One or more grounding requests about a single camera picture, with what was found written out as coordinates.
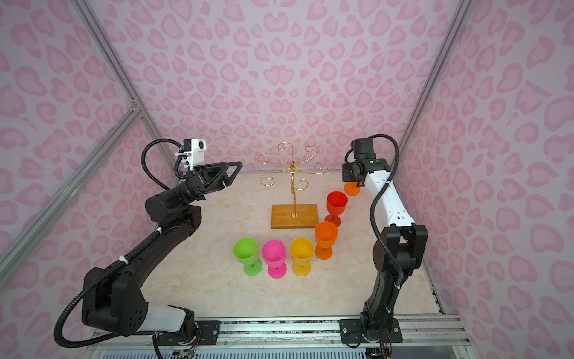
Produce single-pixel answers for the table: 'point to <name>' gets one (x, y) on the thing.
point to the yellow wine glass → (301, 251)
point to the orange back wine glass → (351, 188)
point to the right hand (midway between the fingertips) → (351, 169)
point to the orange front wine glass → (326, 235)
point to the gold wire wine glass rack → (268, 179)
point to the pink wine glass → (274, 254)
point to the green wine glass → (246, 250)
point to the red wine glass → (336, 203)
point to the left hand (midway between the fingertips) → (232, 171)
